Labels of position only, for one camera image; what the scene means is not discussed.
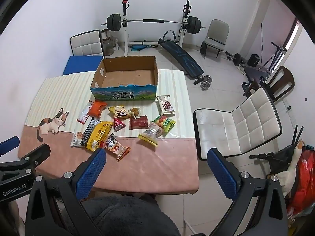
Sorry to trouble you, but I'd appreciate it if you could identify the white cookie packet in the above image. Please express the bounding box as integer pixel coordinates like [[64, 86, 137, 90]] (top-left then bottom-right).
[[70, 131, 84, 148]]

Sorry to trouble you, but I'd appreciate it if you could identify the yellow black noodle packet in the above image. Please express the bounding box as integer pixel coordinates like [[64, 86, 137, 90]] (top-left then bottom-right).
[[82, 118, 114, 152]]

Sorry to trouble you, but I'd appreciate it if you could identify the orange snack packet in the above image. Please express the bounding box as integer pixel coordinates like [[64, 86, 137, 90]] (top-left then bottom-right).
[[88, 100, 107, 118]]

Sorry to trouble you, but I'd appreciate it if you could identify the orange panda snack bag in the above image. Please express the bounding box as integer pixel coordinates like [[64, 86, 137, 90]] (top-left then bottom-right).
[[104, 133, 130, 162]]

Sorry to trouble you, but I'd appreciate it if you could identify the yellow panda crisps bag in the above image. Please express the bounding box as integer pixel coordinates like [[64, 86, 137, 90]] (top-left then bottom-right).
[[108, 105, 130, 119]]

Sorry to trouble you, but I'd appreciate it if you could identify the yellow clear snack bag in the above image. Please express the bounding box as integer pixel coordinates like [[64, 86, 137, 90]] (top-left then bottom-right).
[[138, 122, 163, 147]]

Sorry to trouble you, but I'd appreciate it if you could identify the colourful candy bag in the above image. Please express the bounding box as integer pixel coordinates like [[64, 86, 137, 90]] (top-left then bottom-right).
[[153, 114, 176, 133]]

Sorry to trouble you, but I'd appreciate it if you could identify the white goose plush toy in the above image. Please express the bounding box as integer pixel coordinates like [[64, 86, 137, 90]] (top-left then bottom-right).
[[275, 140, 304, 197]]

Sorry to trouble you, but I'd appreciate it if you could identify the red bag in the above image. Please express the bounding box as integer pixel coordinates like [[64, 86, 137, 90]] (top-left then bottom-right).
[[287, 145, 314, 216]]

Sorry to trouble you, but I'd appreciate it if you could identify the red white flat sachet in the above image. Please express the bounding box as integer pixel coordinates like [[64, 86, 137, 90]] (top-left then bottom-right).
[[76, 100, 94, 125]]

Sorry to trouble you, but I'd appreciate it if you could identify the person's dark clothed lap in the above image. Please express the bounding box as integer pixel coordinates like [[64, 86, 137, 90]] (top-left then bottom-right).
[[82, 195, 181, 235]]

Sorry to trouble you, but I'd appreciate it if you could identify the white quilted chair right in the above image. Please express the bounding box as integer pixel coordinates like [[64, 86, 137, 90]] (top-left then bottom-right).
[[193, 88, 283, 160]]

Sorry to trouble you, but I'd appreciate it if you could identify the white quilted chair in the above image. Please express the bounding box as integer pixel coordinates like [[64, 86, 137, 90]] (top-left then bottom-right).
[[70, 29, 105, 58], [193, 88, 283, 160]]

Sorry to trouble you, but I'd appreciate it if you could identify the small red triangular packet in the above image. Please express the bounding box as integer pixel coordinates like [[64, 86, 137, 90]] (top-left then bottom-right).
[[114, 118, 125, 132]]

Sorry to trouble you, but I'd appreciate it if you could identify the blue seat cushion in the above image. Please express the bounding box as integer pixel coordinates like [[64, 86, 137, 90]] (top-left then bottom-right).
[[63, 56, 103, 75]]

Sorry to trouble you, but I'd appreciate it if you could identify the striped cat table mat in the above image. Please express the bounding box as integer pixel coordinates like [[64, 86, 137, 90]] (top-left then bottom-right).
[[18, 69, 200, 196]]

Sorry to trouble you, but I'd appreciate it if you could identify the brown round pastry packet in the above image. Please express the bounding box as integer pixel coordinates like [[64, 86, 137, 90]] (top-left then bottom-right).
[[128, 107, 141, 119]]

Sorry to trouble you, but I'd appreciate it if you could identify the dark red snack packet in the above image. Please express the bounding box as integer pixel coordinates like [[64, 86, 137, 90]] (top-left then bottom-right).
[[129, 116, 148, 130]]

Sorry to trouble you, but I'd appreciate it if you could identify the cardboard milk box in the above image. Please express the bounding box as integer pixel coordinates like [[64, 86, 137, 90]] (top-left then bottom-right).
[[90, 56, 158, 101]]

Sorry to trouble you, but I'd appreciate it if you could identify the white quilted chair back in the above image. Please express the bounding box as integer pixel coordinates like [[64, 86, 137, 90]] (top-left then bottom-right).
[[70, 29, 105, 58]]

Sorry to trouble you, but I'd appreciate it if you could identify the dark wooden chair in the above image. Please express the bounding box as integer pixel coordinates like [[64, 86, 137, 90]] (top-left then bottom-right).
[[242, 65, 295, 103]]

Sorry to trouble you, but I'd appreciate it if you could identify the chrome dumbbell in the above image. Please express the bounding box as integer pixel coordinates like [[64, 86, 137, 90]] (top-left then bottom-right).
[[193, 75, 212, 91]]

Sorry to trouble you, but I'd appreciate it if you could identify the clear water jug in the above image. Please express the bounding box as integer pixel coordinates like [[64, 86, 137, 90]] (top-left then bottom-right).
[[101, 29, 119, 56]]

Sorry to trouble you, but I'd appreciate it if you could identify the black floor speaker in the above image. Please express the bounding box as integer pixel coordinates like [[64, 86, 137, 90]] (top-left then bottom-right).
[[247, 54, 260, 67]]

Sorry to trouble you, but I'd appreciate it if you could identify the small barbell on floor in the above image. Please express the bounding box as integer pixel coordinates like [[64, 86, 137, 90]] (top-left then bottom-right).
[[225, 51, 246, 66]]

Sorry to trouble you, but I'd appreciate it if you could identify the black sit-up bench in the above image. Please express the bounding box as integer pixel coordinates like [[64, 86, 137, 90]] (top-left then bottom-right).
[[158, 30, 204, 85]]

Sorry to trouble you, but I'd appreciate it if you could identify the grey padded chair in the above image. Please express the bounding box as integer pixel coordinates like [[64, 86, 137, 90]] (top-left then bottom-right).
[[200, 19, 230, 59]]

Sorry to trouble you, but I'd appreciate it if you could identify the barbell with black plates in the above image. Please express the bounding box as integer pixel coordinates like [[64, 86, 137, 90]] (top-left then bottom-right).
[[101, 13, 205, 34]]

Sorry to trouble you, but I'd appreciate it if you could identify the white squat rack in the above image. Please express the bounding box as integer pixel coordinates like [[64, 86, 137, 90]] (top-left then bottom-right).
[[121, 0, 194, 56]]

